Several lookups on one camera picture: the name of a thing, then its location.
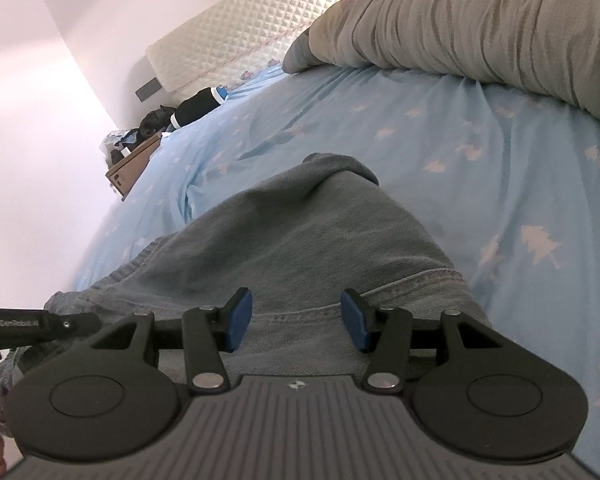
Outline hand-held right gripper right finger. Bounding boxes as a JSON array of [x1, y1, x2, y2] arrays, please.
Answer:
[[340, 288, 511, 393]]

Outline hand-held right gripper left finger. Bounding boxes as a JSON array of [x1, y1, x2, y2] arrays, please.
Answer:
[[87, 287, 254, 392]]

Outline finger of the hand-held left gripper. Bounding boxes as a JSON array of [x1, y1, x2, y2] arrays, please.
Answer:
[[47, 311, 102, 344]]

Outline grey-blue denim jeans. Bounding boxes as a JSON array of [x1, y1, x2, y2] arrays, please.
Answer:
[[0, 152, 493, 401]]

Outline wooden nightstand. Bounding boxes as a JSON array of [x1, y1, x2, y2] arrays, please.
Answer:
[[105, 134, 163, 202]]

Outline clear plastic bag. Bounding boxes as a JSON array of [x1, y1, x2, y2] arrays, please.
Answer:
[[100, 129, 141, 161]]

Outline light blue printed bed sheet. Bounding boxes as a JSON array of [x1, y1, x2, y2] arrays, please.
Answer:
[[72, 62, 600, 466]]

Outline black bag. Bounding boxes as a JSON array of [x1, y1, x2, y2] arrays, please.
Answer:
[[137, 105, 177, 142]]

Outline black roll pillow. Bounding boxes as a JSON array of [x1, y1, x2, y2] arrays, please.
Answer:
[[170, 87, 230, 131]]

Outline cream quilted headboard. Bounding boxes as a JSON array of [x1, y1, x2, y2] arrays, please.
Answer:
[[146, 0, 421, 92]]

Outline grey duvet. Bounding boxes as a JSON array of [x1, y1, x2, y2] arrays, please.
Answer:
[[282, 0, 600, 126]]

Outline grey wall switch panel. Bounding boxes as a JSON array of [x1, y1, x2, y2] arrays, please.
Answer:
[[135, 77, 162, 102]]

